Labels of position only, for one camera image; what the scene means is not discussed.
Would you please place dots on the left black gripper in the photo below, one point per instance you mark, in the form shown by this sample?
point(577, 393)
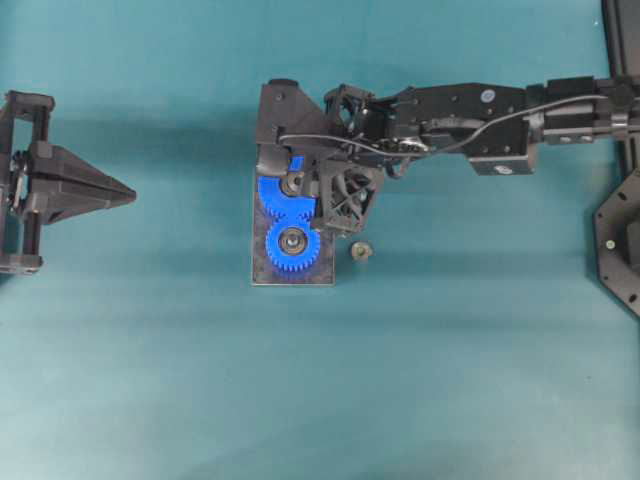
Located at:
point(47, 161)

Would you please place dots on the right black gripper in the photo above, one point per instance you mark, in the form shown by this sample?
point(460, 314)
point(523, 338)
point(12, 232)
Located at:
point(293, 133)

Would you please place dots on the brass flanged washer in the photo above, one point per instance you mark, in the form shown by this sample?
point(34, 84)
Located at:
point(361, 251)

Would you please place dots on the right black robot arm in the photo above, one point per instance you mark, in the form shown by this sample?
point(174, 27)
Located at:
point(497, 128)

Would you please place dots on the far threaded steel shaft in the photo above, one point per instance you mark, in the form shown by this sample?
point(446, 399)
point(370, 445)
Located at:
point(290, 185)

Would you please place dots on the far blue plastic gear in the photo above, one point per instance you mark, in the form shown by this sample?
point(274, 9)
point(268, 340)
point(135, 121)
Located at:
point(278, 202)

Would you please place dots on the blue plastic gear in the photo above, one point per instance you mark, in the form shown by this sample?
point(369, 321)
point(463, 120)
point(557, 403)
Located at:
point(292, 259)
point(278, 202)

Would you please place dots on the near blue plastic gear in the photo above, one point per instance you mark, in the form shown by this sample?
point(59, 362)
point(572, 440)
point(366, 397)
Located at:
point(292, 259)

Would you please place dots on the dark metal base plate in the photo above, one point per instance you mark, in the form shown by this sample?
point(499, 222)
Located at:
point(264, 273)

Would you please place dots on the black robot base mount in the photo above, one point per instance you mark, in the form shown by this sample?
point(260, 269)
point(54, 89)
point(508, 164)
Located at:
point(616, 228)

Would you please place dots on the black frame rail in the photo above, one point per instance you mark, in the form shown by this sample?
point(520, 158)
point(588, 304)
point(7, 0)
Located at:
point(621, 26)

